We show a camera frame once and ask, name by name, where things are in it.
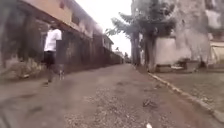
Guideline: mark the trees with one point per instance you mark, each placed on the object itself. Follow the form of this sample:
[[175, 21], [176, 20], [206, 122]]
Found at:
[[135, 46]]

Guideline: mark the reddish brown paved lane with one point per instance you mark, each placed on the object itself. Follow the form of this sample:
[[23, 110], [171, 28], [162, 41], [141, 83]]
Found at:
[[110, 96]]

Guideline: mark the person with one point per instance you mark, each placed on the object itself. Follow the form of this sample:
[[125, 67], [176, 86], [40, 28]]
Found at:
[[52, 40]]

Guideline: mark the robot's own part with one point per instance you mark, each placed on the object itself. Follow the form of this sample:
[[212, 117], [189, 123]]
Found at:
[[149, 125]]

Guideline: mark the peach building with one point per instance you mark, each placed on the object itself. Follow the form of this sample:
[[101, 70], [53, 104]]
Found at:
[[56, 10]]

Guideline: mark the concrete kerb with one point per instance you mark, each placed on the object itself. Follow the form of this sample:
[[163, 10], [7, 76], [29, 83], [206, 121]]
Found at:
[[186, 95]]

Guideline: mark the stained grey building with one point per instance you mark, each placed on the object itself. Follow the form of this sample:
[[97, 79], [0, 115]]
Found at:
[[190, 36]]

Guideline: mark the littered dirt strip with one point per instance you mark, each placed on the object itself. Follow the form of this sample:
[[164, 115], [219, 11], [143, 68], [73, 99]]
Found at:
[[203, 85]]

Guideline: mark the dark compound wall with gate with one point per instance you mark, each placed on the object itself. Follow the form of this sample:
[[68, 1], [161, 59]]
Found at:
[[83, 53]]

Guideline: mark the white wall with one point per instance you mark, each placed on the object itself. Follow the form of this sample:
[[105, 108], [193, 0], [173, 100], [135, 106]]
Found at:
[[165, 50]]

